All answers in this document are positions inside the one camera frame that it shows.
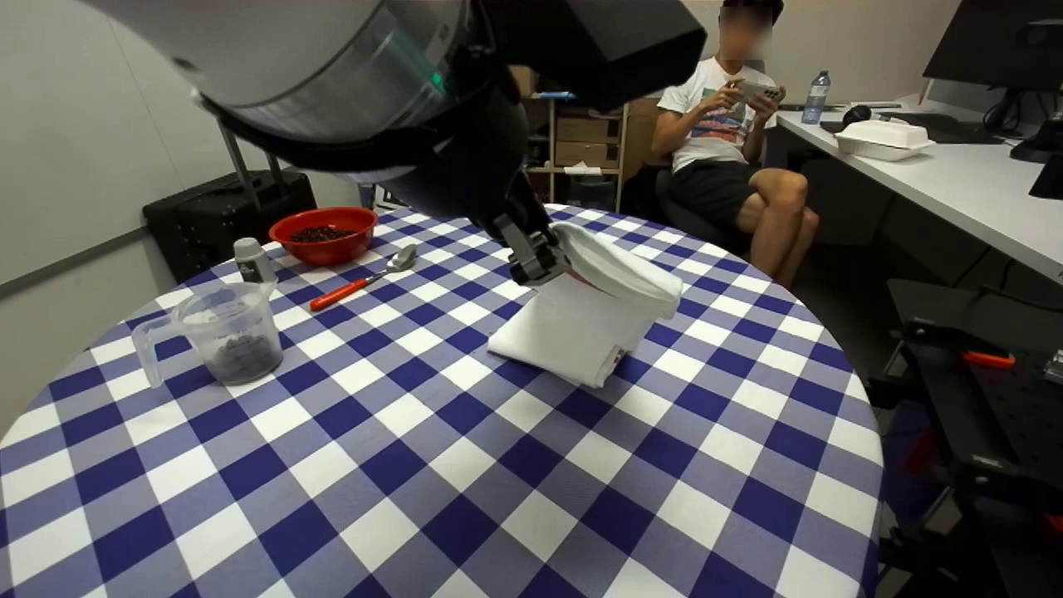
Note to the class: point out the red bowl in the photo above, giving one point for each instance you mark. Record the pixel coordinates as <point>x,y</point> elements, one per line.
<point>322,232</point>

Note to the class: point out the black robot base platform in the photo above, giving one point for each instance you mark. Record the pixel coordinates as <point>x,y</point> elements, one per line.
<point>997,409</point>

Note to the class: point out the red pen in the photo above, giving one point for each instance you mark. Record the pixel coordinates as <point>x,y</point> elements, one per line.
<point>337,293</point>

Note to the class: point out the black computer monitor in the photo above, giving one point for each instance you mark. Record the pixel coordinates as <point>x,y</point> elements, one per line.
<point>997,36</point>

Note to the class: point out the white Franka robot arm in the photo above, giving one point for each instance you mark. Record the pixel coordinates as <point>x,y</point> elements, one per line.
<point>332,68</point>

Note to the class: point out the seated person in white shirt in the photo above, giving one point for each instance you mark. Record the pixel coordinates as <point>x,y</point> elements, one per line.
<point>720,142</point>

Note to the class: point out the small white capped bottle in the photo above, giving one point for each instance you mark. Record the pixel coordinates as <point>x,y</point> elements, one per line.
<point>254,263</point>

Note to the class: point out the clear plastic cup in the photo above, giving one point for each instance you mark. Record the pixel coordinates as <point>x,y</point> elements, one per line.
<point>233,337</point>

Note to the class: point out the black keyboard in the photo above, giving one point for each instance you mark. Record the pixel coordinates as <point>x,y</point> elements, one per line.
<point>951,128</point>

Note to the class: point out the metal spoon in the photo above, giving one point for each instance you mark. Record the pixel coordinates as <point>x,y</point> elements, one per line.
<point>399,258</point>

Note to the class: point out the white desk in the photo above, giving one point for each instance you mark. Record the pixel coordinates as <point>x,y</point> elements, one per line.
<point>966,188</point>

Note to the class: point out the blue white checkered tablecloth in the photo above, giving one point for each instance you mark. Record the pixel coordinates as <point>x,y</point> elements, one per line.
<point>443,466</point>

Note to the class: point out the wooden shelf unit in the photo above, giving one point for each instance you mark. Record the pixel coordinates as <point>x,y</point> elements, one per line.
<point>581,137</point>

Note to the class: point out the white takeaway food container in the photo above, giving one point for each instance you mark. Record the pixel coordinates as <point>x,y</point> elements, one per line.
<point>880,141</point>

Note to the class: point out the white towel with red stripes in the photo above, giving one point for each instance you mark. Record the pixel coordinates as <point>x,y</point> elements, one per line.
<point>576,318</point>

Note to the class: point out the clear water bottle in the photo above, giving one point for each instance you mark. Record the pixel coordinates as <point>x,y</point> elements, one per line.
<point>814,96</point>

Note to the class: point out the black wheeled suitcase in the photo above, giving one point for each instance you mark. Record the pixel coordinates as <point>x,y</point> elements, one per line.
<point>219,215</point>

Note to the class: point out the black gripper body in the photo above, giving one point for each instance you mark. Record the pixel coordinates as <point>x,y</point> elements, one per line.
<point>518,227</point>

